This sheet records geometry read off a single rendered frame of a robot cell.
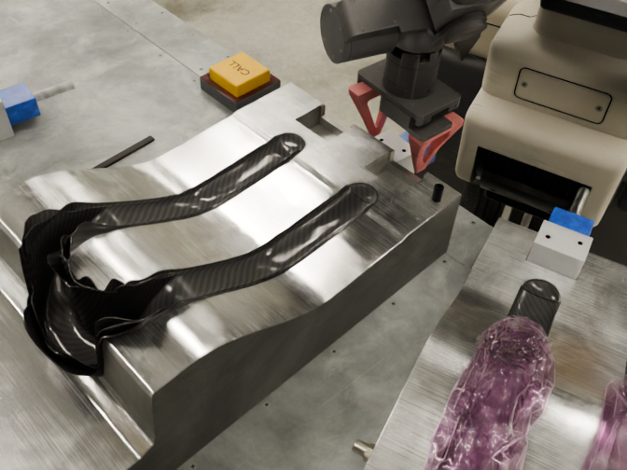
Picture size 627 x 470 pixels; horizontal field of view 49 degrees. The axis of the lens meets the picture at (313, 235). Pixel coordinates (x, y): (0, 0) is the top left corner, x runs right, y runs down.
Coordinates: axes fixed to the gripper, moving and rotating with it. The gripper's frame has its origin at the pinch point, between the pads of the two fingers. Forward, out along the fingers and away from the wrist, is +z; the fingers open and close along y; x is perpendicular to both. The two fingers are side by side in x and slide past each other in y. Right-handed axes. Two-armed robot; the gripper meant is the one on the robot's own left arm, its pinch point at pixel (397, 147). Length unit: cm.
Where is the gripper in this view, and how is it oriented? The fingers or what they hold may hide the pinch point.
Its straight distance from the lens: 83.2
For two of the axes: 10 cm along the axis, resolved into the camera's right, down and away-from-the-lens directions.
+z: -0.4, 6.7, 7.4
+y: 6.2, 6.0, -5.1
